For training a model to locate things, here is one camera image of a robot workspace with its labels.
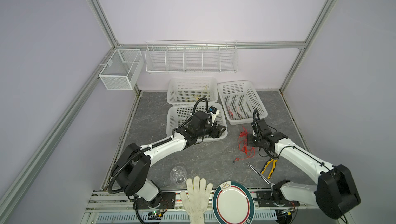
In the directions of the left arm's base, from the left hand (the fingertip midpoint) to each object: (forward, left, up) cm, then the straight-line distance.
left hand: (221, 127), depth 81 cm
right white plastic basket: (+33, -20, -17) cm, 42 cm away
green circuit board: (-35, +34, -17) cm, 51 cm away
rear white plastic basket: (+43, +19, -15) cm, 50 cm away
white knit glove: (-31, +15, -16) cm, 38 cm away
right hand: (-4, -18, -10) cm, 21 cm away
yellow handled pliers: (-15, -25, -15) cm, 33 cm away
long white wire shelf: (+47, +14, +13) cm, 51 cm away
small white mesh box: (+47, +61, +4) cm, 77 cm away
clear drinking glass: (-19, +25, -16) cm, 35 cm away
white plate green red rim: (-33, -3, -15) cm, 36 cm away
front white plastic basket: (+19, +26, -13) cm, 35 cm away
